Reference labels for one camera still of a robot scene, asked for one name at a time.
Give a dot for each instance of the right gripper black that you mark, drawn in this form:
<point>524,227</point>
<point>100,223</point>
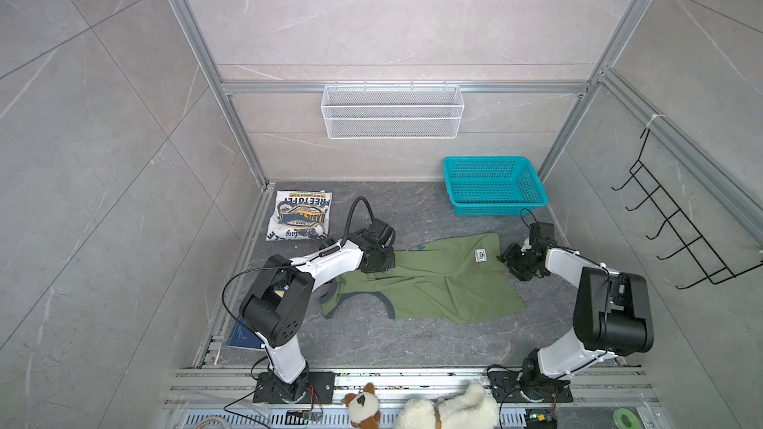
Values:
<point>510,254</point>

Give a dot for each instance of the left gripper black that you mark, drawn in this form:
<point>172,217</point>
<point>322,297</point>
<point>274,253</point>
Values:
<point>391,263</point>

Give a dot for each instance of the green tank top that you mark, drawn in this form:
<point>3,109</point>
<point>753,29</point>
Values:
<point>458,279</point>

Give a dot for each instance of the white navy-trimmed tank top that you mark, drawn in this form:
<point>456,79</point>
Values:
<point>300,215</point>

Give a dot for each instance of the teal plastic basket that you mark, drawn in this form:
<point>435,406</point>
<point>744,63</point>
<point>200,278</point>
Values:
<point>492,186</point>

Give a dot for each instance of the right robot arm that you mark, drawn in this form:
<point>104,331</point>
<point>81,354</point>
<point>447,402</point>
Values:
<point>611,316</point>

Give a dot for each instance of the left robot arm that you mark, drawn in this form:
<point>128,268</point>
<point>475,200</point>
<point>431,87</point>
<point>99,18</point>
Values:
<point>276,303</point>

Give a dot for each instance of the brown white plush toy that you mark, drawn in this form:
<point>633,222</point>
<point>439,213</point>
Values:
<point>364,408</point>

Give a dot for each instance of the white fluffy plush toy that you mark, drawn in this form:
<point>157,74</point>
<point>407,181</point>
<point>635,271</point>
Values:
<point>474,409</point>

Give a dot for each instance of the small green black device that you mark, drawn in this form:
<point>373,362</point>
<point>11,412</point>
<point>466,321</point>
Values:
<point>540,419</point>

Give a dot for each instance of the blue book yellow label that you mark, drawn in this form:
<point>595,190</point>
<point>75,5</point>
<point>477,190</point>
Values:
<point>242,338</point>

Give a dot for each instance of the green tape roll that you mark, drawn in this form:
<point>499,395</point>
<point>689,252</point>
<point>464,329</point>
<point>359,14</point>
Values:
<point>626,419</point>

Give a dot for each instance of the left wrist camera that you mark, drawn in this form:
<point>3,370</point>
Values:
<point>380,233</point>

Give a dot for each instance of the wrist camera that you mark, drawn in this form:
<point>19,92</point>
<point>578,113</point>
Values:
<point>542,234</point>
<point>380,233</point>

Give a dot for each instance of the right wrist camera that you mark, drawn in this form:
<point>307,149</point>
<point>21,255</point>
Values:
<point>542,234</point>

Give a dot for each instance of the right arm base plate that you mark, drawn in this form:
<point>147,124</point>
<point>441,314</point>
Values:
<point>506,386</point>

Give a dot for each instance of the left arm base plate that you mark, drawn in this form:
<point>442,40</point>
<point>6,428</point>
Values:
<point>310,387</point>

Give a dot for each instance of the white wire mesh shelf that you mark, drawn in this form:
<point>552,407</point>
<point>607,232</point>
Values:
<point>366,112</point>

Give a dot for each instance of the black wire hook rack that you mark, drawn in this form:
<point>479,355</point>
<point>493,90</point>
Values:
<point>673,217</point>

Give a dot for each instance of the white slotted cable duct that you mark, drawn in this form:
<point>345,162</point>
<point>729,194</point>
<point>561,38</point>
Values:
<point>329,418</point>

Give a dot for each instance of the aluminium frame rail front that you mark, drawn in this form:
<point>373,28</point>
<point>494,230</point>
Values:
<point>593,387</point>

